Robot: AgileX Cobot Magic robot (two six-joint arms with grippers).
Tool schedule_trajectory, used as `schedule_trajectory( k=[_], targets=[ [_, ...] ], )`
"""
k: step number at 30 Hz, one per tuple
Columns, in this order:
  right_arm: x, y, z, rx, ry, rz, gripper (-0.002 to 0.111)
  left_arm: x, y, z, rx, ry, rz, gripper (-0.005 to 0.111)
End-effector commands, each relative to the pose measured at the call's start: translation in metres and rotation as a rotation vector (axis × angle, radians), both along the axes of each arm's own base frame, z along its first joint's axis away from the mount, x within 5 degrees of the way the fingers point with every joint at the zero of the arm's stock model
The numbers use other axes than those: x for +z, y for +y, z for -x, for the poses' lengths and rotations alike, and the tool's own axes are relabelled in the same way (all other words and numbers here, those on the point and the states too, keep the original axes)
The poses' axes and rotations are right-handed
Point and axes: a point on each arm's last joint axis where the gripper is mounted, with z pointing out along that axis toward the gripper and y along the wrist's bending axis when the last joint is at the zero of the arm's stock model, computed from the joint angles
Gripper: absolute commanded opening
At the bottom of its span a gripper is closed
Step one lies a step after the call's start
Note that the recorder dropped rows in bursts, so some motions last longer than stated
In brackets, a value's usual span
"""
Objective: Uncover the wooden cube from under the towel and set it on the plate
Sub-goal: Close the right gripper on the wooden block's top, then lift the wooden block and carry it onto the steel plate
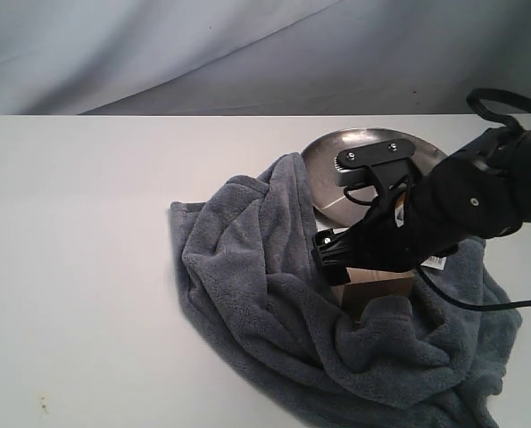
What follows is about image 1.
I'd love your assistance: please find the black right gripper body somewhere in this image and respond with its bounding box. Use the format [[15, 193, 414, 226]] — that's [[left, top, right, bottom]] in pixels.
[[312, 156, 522, 284]]

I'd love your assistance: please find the wooden cube block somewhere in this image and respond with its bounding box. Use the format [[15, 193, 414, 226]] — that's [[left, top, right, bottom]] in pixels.
[[331, 267, 414, 322]]

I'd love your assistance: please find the grey fleece towel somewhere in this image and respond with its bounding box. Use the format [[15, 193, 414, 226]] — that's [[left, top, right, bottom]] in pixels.
[[170, 153, 521, 427]]

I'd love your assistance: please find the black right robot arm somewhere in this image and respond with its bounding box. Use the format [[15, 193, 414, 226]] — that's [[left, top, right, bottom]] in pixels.
[[312, 127, 531, 284]]

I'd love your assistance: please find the round steel plate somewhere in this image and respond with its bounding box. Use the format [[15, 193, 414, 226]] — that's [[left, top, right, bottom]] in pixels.
[[302, 128, 446, 227]]

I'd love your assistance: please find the white backdrop sheet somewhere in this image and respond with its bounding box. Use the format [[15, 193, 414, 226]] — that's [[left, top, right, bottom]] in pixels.
[[0, 1, 531, 115]]

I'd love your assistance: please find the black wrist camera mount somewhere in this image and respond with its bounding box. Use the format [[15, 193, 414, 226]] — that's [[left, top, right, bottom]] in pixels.
[[334, 138, 423, 208]]

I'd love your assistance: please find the black cable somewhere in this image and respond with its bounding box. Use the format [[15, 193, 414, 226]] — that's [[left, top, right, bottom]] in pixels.
[[414, 87, 531, 311]]

